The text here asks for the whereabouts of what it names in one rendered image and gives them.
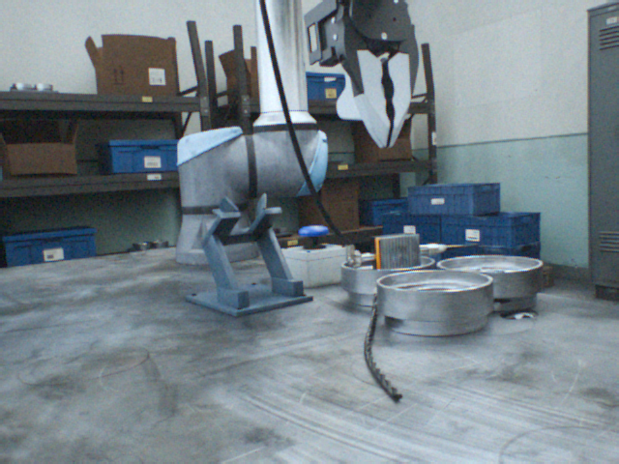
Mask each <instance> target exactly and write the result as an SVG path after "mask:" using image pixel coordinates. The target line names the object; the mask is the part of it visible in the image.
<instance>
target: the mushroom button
mask: <svg viewBox="0 0 619 464"><path fill-rule="evenodd" d="M327 234H329V229H328V227H324V226H309V227H302V228H300V229H299V235H300V236H309V245H310V246H318V245H319V241H318V236H322V235H327Z"/></svg>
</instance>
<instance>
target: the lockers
mask: <svg viewBox="0 0 619 464"><path fill-rule="evenodd" d="M586 12H587V36H588V85H587V158H588V279H589V284H595V298H596V299H603V300H609V301H615V302H619V0H612V1H609V2H606V3H603V4H601V5H598V6H595V7H592V8H589V9H586Z"/></svg>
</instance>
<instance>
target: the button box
mask: <svg viewBox="0 0 619 464"><path fill-rule="evenodd" d="M281 252H282V255H283V257H284V259H285V262H286V264H287V266H288V269H289V271H290V273H291V275H292V277H293V279H298V280H302V281H303V286H304V287H308V288H311V287H316V286H326V285H332V284H337V283H342V281H341V264H342V263H343V262H344V261H346V260H345V257H346V253H345V246H336V245H327V244H321V243H320V244H319V245H318V246H310V245H303V246H295V247H289V248H287V247H285V248H282V249H281Z"/></svg>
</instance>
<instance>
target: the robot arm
mask: <svg viewBox="0 0 619 464"><path fill-rule="evenodd" d="M265 1H266V7H267V12H268V17H269V21H270V26H271V32H272V36H273V41H274V46H275V51H276V55H277V59H278V64H279V69H280V76H281V81H282V85H283V89H284V93H285V97H286V101H287V105H288V109H289V112H290V116H291V120H292V124H293V127H294V130H295V133H296V137H297V140H298V143H299V146H300V149H301V153H302V156H303V159H304V161H305V164H306V167H307V169H308V172H309V175H310V178H311V180H312V182H313V185H314V187H315V190H316V192H318V191H319V190H320V189H321V187H322V185H323V182H324V179H325V175H326V170H327V163H328V145H327V137H326V134H325V133H324V132H321V131H317V128H316V121H315V120H314V119H313V118H312V117H310V115H309V114H308V103H307V84H306V66H305V47H304V28H303V9H302V0H265ZM407 7H408V5H407V3H406V2H405V1H404V0H323V1H322V2H320V3H319V4H318V5H316V6H315V7H314V8H312V9H311V10H310V11H309V12H307V13H306V14H304V21H305V28H306V37H307V45H308V53H309V64H310V65H313V64H315V63H316V62H318V61H319V66H320V67H334V66H336V65H337V64H339V63H341V65H342V66H343V68H344V69H345V76H346V87H345V90H344V91H343V93H342V94H341V96H340V97H339V100H338V113H339V116H340V117H341V118H342V119H344V120H363V122H364V124H365V126H366V128H367V130H368V133H369V134H370V136H371V137H372V138H373V140H374V141H375V142H376V144H377V145H378V146H379V148H391V147H393V146H394V144H395V142H396V140H397V138H398V135H399V133H400V130H401V128H402V125H403V123H404V120H405V117H406V114H407V111H408V108H409V104H410V100H411V96H412V95H413V94H414V89H415V84H416V79H417V73H418V69H419V49H418V45H417V41H416V38H415V25H414V24H411V20H410V16H409V14H408V11H407ZM253 10H254V26H255V41H256V55H257V58H258V73H259V89H260V104H261V116H260V117H259V119H258V120H257V121H256V122H255V123H254V124H253V133H254V135H242V134H243V132H242V130H241V129H240V128H230V129H221V130H210V131H205V132H201V133H196V134H192V135H189V136H186V137H184V138H182V139H181V140H179V141H178V144H177V153H178V161H179V162H178V163H177V164H178V166H179V173H180V186H181V197H182V209H183V223H182V227H181V231H180V235H179V239H178V243H177V247H176V261H177V263H179V264H185V265H208V262H207V259H206V256H205V254H204V251H203V246H202V241H203V240H204V236H205V235H206V233H207V231H208V230H209V228H210V226H212V224H213V222H214V221H215V219H216V218H217V217H216V216H215V215H214V214H213V213H212V210H216V209H218V207H219V205H220V204H221V202H222V200H223V198H224V197H227V198H228V199H229V200H230V201H231V202H232V203H233V204H234V205H235V206H236V207H237V209H238V210H239V214H240V219H239V220H238V222H237V226H238V227H239V228H248V227H251V222H250V220H249V217H248V210H247V199H259V198H261V197H262V195H263V194H264V193H266V194H267V198H275V197H289V196H293V197H298V196H301V195H310V190H309V188H308V186H307V183H306V181H305V178H304V176H303V173H302V171H301V168H300V166H299V163H298V161H297V159H296V156H295V153H294V149H293V146H292V143H291V140H290V136H289V133H288V130H287V126H286V123H285V120H284V116H283V113H282V109H281V105H280V98H279V94H278V90H277V86H276V81H275V78H274V74H273V69H272V65H271V60H270V56H269V51H268V46H267V42H266V38H265V33H264V28H263V23H262V18H261V13H260V8H259V3H258V0H253ZM312 25H314V29H315V37H316V44H317V49H316V50H315V51H312V48H311V39H310V27H311V26H312ZM386 52H387V53H389V58H386V57H382V58H381V59H380V60H379V59H378V58H377V57H379V56H381V55H383V54H384V53H386ZM222 247H223V249H224V252H225V254H226V257H227V260H228V262H229V263H233V262H240V261H246V260H250V259H253V258H256V257H258V256H260V250H259V247H258V244H257V242H249V243H242V244H235V245H228V246H222Z"/></svg>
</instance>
